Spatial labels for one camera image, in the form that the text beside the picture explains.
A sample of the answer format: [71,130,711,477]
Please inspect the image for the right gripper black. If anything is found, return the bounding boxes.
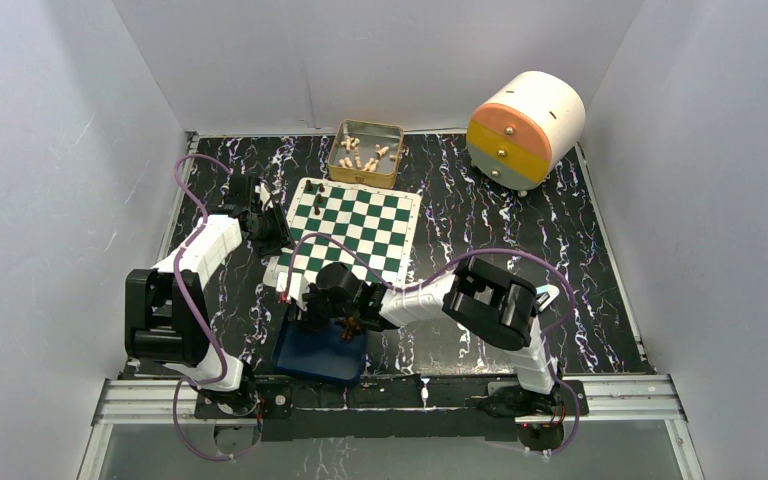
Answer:
[289,283,357,334]

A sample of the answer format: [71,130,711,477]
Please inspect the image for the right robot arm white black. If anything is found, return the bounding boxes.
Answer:
[288,257,563,417]

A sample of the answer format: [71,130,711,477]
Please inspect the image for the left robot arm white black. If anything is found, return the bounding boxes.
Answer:
[124,174,294,416]

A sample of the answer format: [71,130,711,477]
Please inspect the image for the pile of brown chess pieces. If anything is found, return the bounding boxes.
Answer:
[335,316,366,343]

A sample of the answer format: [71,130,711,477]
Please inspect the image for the green white chess board mat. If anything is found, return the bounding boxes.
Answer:
[263,177,422,293]

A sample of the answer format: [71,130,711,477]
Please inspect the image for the light wooden chess pieces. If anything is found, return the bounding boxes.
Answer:
[331,136,401,174]

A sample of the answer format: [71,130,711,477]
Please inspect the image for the blue plastic tray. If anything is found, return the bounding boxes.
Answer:
[272,291,368,385]

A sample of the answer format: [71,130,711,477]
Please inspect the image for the black base bar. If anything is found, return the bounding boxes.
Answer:
[194,374,590,448]

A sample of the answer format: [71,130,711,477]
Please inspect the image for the gold metal tin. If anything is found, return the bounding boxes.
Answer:
[327,119,404,189]

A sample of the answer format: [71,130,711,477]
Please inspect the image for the round mini drawer cabinet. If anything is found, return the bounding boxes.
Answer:
[466,71,586,196]

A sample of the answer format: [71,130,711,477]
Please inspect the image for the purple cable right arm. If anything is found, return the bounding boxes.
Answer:
[284,232,584,458]

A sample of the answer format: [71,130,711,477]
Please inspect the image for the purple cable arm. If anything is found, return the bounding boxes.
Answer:
[284,232,584,458]
[171,153,263,462]

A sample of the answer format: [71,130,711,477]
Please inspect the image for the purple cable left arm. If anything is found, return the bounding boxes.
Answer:
[171,153,263,462]

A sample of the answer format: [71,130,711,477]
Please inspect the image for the aluminium rail frame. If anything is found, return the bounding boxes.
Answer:
[81,133,703,479]

